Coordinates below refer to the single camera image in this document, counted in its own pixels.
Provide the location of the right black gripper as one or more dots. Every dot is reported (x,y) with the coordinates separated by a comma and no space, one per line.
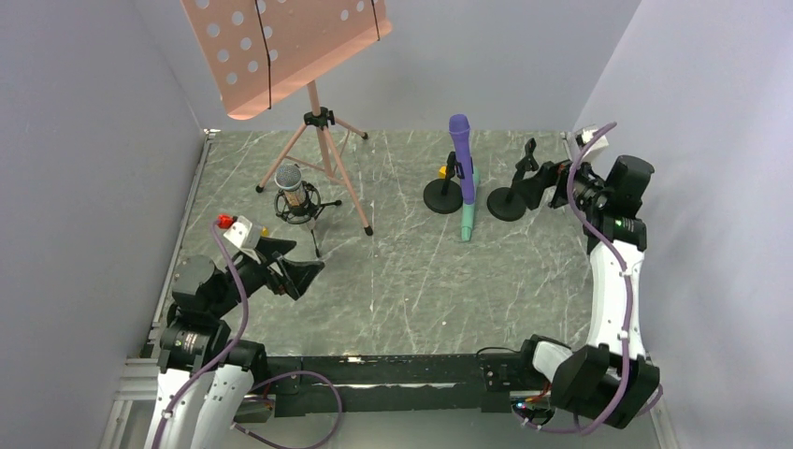
(546,181)

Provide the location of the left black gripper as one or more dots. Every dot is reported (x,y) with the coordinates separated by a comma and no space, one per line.
(275,272)

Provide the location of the black tripod shock mount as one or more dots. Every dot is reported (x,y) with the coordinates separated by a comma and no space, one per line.
(314,209)

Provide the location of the glitter silver microphone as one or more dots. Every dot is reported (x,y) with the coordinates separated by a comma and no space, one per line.
(288,178)

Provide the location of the teal microphone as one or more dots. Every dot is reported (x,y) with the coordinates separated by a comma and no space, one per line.
(469,211)

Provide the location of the purple microphone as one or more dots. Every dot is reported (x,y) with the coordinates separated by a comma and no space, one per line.
(459,130)

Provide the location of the black round-base mic stand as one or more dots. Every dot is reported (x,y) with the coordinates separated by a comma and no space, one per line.
(444,197)

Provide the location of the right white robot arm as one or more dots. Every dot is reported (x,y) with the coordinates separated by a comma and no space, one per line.
(609,379)

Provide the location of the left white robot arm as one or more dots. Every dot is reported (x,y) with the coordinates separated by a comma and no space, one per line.
(205,372)

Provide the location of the pink music stand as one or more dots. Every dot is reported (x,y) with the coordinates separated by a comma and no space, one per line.
(260,52)

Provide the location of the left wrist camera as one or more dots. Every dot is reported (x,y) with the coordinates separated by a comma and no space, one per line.
(241,232)

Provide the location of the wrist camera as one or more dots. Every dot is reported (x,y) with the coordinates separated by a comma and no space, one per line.
(241,232)
(583,137)

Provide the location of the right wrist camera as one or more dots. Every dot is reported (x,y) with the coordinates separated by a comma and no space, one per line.
(583,137)

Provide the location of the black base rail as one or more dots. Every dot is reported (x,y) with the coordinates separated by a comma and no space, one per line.
(295,386)

